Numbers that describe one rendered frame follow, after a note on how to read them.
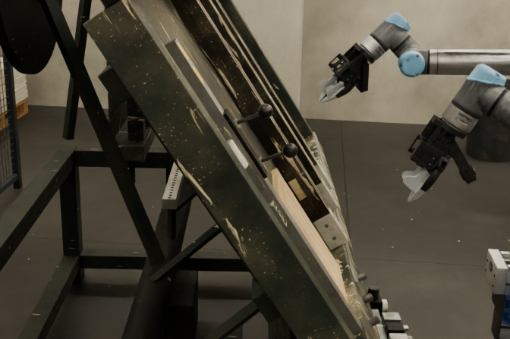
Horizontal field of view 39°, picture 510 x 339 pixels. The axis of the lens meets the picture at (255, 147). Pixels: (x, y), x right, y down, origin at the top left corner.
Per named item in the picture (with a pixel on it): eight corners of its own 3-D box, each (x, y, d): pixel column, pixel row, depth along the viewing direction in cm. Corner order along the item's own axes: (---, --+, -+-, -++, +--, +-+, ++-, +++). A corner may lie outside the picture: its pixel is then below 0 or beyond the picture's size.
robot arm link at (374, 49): (376, 44, 233) (389, 56, 227) (365, 54, 233) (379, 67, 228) (365, 31, 228) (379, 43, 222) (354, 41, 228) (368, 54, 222)
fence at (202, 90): (350, 337, 201) (363, 331, 201) (161, 49, 176) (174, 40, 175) (347, 328, 206) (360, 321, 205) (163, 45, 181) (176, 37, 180)
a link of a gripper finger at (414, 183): (391, 191, 175) (413, 160, 172) (413, 203, 175) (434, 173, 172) (392, 196, 172) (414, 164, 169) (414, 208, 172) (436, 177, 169)
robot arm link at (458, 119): (476, 114, 171) (482, 123, 163) (464, 130, 172) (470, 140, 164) (448, 98, 170) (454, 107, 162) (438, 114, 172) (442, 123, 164)
